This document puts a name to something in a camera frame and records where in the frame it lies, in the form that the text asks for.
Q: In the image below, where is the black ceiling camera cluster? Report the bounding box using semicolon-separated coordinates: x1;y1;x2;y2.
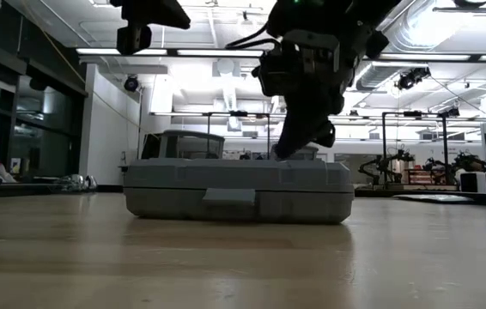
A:
395;66;432;91

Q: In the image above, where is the black ceiling spotlight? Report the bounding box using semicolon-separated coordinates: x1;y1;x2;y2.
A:
123;75;141;93

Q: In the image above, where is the grey plastic tool case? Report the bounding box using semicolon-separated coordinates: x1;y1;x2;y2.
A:
122;157;355;225

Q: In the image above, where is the shiny metal object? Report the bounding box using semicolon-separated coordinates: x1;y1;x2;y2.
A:
56;173;98;192

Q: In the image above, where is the red storage rack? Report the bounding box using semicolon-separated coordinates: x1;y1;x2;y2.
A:
404;167;436;185

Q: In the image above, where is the black flat rectangular bar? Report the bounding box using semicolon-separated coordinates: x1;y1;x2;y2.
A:
392;193;476;204

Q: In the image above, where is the black stand frame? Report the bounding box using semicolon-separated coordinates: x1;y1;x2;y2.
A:
381;110;450;186

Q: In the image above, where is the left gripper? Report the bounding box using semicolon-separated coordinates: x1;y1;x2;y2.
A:
109;0;191;56

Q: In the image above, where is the white box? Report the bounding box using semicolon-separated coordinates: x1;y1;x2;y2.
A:
459;170;486;193

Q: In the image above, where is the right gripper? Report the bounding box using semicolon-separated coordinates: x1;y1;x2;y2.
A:
251;29;355;161

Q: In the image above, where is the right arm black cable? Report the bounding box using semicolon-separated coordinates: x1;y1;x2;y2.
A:
224;23;282;51

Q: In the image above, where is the silver ventilation duct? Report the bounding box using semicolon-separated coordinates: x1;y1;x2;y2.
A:
378;0;480;49

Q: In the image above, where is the dark desk monitor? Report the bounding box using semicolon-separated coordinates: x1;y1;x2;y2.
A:
141;132;162;161

